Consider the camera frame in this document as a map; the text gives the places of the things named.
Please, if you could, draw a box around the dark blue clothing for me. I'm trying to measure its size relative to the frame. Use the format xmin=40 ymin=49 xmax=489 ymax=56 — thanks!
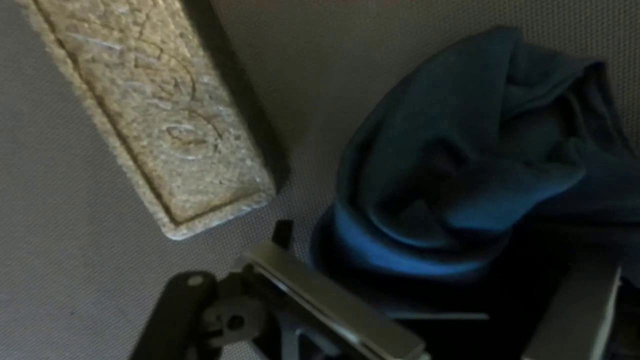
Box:
xmin=308 ymin=24 xmax=640 ymax=315

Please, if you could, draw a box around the whiteboard eraser block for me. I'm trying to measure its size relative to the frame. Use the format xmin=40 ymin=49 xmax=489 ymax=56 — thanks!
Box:
xmin=17 ymin=0 xmax=279 ymax=242

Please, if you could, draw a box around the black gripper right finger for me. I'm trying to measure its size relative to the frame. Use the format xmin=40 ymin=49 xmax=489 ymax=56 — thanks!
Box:
xmin=521 ymin=255 xmax=640 ymax=360

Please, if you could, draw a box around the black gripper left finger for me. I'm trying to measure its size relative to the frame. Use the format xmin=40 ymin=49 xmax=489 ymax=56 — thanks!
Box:
xmin=129 ymin=218 xmax=431 ymax=360

